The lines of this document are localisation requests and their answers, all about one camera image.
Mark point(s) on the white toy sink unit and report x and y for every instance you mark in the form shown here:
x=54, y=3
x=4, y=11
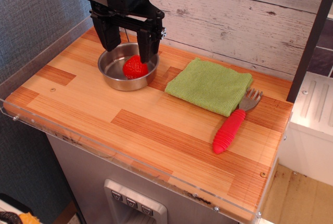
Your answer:
x=307, y=144

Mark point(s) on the green folded cloth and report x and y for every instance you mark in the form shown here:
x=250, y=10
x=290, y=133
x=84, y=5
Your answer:
x=210, y=86

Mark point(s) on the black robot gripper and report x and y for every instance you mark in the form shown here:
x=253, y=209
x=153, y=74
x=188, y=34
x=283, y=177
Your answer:
x=140, y=16

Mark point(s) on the yellow black object bottom left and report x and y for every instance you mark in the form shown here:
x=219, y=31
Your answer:
x=24, y=218

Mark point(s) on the red handled metal fork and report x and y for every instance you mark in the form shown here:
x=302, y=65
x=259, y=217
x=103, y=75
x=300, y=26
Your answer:
x=227, y=132

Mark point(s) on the silver dispenser button panel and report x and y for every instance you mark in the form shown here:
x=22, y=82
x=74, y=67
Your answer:
x=129, y=206

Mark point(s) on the clear acrylic table guard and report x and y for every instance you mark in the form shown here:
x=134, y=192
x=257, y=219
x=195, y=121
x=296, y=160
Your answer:
x=155, y=133

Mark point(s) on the red plastic strawberry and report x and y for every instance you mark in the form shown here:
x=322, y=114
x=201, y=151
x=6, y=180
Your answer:
x=133, y=68

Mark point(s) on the grey toy fridge cabinet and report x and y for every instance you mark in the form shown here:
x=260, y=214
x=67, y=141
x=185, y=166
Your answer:
x=86, y=173

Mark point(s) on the black vertical post right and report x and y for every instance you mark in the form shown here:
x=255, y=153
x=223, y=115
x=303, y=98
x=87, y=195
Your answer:
x=314, y=35

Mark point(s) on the round stainless steel bowl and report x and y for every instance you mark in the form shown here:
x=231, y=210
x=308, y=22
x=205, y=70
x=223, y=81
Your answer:
x=110, y=64

